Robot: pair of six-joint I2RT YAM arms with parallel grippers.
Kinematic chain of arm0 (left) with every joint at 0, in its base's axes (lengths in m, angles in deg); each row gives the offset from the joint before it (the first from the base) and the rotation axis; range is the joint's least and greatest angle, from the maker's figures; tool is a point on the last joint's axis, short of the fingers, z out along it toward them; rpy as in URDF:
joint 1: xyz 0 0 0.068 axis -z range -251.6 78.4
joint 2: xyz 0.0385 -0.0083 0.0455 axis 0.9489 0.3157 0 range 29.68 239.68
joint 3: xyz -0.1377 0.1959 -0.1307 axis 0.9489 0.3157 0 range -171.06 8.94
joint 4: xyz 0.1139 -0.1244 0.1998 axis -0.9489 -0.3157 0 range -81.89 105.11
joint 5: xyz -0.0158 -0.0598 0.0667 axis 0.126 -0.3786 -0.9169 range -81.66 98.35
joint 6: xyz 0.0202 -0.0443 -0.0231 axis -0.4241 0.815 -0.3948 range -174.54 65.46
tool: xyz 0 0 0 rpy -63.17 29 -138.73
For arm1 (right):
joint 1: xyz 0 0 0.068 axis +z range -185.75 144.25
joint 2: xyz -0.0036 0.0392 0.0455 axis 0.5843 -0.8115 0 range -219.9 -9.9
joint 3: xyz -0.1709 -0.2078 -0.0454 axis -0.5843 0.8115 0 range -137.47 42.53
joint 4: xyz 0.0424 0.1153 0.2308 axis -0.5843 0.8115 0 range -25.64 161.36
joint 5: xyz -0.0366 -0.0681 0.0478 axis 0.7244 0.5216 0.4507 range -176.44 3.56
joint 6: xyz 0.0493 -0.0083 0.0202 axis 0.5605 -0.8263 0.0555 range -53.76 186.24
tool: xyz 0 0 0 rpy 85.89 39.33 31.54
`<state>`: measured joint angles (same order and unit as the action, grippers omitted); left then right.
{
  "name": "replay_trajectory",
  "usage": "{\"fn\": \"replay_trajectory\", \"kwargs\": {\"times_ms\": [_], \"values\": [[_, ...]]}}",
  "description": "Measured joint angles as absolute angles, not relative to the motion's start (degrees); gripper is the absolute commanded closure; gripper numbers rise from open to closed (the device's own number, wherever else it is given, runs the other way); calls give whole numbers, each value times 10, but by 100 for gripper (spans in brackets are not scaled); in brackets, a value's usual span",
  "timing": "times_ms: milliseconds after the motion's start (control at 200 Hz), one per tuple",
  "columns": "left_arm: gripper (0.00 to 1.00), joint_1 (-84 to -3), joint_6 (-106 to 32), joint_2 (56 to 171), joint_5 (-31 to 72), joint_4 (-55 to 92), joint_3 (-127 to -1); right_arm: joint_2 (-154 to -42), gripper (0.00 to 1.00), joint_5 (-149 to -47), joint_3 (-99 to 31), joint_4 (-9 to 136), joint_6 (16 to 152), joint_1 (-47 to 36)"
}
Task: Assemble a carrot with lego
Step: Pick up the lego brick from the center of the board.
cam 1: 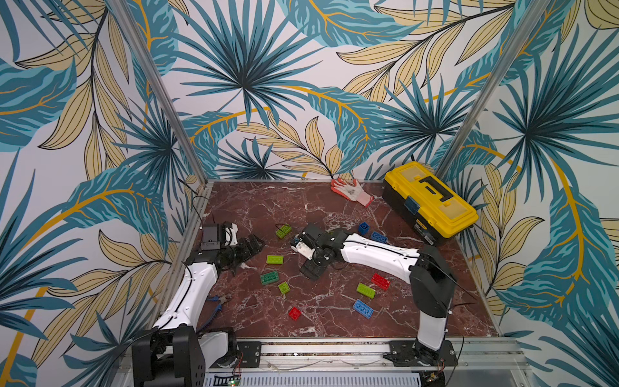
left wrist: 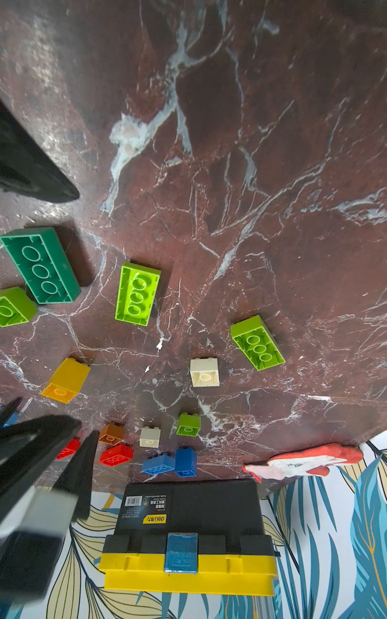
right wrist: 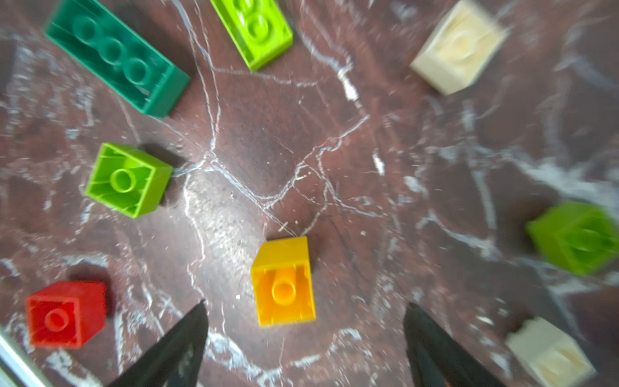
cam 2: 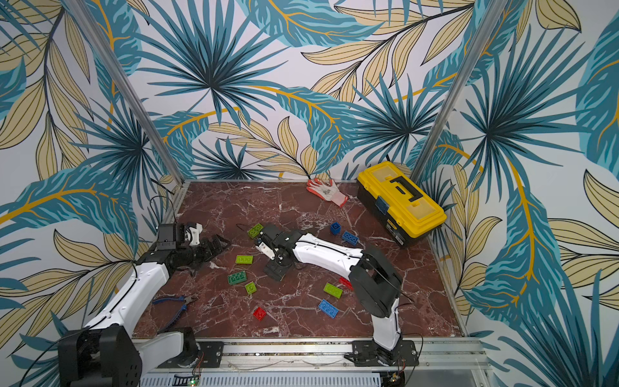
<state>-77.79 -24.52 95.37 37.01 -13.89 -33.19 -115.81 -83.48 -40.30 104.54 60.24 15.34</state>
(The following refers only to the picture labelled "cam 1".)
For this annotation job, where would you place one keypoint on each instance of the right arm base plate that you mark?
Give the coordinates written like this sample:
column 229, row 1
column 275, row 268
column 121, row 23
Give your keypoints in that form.
column 410, row 353

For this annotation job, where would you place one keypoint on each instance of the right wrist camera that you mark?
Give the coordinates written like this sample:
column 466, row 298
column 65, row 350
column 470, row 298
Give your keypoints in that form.
column 304, row 244

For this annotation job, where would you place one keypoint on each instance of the light green brick right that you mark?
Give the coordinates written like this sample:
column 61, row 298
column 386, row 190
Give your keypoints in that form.
column 366, row 291

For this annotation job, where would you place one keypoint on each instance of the right aluminium post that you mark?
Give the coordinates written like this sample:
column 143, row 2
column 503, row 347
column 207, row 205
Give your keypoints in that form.
column 513, row 48

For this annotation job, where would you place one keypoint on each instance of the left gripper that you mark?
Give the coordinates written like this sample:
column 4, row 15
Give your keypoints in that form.
column 247, row 252

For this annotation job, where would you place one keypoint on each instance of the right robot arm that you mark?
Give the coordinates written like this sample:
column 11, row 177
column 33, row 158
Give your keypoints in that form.
column 431, row 280

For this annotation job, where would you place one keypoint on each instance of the blue brick near toolbox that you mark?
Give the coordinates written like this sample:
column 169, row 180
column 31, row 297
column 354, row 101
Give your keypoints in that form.
column 376, row 236

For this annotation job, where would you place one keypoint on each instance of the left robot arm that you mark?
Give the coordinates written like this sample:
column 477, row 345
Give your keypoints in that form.
column 176, row 353

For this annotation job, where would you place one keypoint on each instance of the light green long brick left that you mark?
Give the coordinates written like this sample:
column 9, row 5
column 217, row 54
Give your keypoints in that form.
column 275, row 259

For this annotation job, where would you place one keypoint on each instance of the blue long brick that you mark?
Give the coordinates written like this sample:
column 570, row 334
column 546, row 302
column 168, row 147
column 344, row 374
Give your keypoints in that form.
column 363, row 309

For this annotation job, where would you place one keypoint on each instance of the small red brick front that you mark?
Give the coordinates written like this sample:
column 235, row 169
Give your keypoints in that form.
column 294, row 313

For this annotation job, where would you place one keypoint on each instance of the dark blue square brick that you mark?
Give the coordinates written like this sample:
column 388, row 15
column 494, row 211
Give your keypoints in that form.
column 363, row 229

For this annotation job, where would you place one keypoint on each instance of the light green square brick front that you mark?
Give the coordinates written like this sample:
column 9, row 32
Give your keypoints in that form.
column 284, row 288

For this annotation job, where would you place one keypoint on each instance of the blue handled pliers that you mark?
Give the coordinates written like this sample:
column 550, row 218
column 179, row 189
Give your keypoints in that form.
column 218, row 302

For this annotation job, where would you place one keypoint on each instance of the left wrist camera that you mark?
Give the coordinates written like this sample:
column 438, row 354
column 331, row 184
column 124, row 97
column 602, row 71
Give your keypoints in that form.
column 217, row 236

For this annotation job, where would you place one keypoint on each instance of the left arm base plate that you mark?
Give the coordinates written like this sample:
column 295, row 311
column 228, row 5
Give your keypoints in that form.
column 247, row 355

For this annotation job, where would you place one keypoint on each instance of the light green long brick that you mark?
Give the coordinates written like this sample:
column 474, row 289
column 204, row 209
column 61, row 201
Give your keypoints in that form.
column 283, row 229
column 275, row 259

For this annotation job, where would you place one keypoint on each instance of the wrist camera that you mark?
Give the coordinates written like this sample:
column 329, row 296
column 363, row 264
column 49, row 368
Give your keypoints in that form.
column 304, row 244
column 217, row 236

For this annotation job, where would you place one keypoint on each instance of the aluminium front rail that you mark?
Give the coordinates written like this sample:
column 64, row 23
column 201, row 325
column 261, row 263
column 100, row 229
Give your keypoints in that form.
column 493, row 361

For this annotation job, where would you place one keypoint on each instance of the red white work glove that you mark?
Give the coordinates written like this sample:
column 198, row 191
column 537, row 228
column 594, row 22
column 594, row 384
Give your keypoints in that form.
column 353, row 192

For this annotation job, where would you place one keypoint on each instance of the dark green long brick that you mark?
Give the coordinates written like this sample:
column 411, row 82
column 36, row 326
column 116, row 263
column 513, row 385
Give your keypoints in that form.
column 269, row 278

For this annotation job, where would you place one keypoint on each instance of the left aluminium post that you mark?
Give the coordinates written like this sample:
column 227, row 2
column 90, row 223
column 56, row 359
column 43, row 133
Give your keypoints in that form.
column 129, row 28

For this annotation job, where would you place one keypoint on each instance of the yellow black toolbox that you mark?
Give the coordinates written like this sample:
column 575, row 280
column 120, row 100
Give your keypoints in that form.
column 427, row 204

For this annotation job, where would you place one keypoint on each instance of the light green long brick far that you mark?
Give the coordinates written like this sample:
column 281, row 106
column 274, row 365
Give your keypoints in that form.
column 283, row 229

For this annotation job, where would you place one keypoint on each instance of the aluminium post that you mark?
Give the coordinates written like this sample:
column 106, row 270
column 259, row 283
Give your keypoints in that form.
column 129, row 28
column 513, row 48

